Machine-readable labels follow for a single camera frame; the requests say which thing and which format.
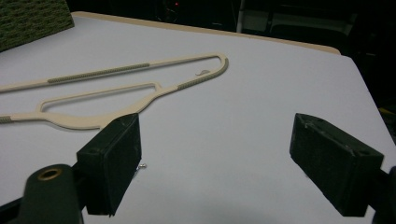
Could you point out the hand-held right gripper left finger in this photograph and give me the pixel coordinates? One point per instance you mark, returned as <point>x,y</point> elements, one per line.
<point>107,168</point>

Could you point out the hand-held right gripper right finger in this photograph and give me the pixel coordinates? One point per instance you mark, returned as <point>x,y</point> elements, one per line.
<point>334,166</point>

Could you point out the beige plastic clothes hanger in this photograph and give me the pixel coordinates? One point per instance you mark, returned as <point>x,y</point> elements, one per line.
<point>93,119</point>

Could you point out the green knitted garment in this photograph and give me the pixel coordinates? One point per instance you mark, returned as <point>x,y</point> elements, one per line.
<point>28,21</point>

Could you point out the dark folding chair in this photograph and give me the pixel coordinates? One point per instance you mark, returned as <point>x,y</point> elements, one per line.
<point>292,21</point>

